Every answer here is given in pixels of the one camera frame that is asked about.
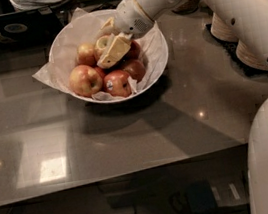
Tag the black rubber mat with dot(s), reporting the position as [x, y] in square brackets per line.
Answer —
[230, 49]

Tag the small hidden middle apple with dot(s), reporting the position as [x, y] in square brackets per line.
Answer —
[100, 72]

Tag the front stack paper plates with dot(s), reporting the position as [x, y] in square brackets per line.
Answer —
[251, 56]

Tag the power brick under table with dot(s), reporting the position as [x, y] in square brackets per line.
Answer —
[217, 193]

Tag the white tissue paper liner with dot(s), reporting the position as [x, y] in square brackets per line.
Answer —
[80, 26]

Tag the front apple with sticker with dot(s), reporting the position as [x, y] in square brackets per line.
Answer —
[116, 83]

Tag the rear stack paper plates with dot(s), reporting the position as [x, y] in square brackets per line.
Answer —
[221, 31]

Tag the right dark red apple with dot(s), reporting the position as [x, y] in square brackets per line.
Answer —
[135, 68]

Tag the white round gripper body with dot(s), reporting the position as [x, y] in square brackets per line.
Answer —
[130, 17]

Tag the black laptop with stickers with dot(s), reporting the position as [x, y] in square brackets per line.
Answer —
[29, 27]

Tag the stack paper plates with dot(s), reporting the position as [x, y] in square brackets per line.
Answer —
[251, 56]
[221, 31]

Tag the front left yellow-red apple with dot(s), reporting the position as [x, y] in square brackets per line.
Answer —
[85, 81]

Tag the white bowl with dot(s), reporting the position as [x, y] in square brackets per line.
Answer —
[63, 46]

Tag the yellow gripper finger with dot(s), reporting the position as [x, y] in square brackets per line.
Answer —
[117, 47]
[107, 29]

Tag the back left yellow apple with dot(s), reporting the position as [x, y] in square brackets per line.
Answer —
[85, 54]

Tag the glass jar with nuts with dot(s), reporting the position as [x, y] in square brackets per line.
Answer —
[189, 7]

